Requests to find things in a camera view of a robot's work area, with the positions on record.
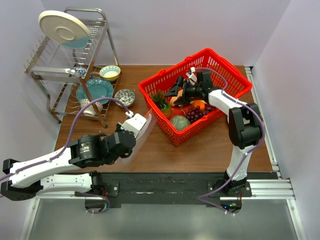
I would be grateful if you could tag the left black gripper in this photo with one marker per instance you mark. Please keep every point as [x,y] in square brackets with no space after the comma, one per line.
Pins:
[129,152]

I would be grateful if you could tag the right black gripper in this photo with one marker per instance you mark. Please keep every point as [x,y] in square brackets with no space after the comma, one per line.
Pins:
[173,91]

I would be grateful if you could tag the red plastic shopping basket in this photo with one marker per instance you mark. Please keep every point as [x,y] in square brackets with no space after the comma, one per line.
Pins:
[237,86]

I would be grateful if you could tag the small toy pineapple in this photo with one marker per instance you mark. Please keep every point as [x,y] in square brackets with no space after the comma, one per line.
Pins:
[164,106]

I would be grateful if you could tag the clear zip top bag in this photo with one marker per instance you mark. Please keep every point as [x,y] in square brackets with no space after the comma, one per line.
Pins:
[141,138]

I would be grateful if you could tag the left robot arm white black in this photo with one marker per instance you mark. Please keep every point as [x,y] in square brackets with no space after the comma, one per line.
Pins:
[47,173]

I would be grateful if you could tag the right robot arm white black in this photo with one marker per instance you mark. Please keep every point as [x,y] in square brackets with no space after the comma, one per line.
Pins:
[246,129]

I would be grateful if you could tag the orange fruit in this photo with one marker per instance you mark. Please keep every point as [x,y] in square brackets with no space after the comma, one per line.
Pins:
[200,104]

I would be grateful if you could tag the purple grape bunch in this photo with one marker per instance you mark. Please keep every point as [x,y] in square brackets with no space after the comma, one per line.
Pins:
[196,113]

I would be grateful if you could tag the green netted melon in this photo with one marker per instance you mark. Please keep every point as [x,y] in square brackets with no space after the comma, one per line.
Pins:
[180,122]

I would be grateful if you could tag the patterned bowl in rack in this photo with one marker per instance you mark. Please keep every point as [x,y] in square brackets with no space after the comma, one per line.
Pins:
[90,111]

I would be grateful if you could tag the black white patterned bowl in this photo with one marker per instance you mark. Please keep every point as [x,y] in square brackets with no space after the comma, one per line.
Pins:
[126,96]

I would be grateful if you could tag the teal scalloped plate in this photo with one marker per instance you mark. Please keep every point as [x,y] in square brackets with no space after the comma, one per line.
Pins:
[98,88]

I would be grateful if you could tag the yellow rimmed teal bowl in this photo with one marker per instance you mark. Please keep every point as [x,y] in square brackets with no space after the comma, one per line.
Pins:
[110,72]

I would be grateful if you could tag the metal dish rack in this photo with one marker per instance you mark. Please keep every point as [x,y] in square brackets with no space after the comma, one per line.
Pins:
[52,65]

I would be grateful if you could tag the blue patterned dish in rack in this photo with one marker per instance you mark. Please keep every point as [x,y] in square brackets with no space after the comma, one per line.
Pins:
[81,70]

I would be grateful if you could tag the large white blue plate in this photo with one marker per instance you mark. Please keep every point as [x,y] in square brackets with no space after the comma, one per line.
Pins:
[64,29]

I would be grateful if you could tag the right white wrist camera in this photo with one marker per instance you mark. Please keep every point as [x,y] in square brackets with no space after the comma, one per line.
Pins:
[192,76]

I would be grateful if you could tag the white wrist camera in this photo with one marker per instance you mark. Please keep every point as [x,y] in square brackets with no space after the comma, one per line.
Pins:
[134,124]
[192,76]

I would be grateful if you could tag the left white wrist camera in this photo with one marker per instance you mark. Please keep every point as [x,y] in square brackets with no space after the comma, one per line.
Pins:
[134,124]

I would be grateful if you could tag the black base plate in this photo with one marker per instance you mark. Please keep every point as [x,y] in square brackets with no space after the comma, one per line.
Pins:
[167,188]

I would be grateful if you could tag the aluminium frame rail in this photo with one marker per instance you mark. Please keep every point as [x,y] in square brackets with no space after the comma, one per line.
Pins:
[291,203]

